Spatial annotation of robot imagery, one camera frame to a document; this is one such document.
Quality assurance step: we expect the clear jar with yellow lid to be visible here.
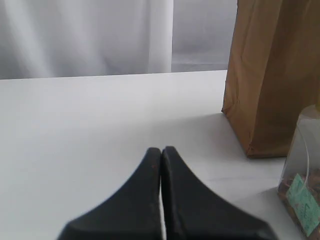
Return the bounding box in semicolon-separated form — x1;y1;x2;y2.
277;103;320;240

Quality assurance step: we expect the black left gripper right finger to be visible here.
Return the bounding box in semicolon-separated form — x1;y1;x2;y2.
161;146;277;240

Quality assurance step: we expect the white curtain backdrop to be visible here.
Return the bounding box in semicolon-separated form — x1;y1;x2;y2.
0;0;237;80

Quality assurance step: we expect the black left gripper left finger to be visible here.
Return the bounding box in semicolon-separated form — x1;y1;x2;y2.
58;147;161;240

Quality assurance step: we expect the brown paper bag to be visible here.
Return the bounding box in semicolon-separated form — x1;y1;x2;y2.
222;0;320;158

